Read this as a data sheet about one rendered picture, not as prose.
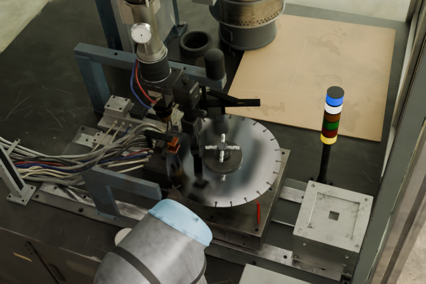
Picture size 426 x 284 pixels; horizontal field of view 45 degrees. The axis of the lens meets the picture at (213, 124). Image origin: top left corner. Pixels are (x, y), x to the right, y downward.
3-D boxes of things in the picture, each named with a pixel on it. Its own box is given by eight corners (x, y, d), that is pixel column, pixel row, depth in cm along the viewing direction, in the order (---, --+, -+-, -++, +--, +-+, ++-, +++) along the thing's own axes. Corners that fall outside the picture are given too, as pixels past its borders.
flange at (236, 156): (234, 137, 153) (234, 132, 152) (248, 166, 146) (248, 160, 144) (199, 148, 152) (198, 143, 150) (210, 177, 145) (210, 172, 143)
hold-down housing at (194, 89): (206, 127, 141) (199, 74, 126) (197, 140, 138) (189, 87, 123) (188, 121, 142) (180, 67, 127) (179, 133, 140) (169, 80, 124)
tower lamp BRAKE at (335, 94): (344, 96, 137) (345, 87, 135) (341, 108, 134) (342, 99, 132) (327, 92, 138) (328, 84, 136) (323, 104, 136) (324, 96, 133)
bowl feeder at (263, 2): (293, 18, 220) (298, -61, 193) (272, 65, 202) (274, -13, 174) (224, 6, 228) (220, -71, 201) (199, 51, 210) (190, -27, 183)
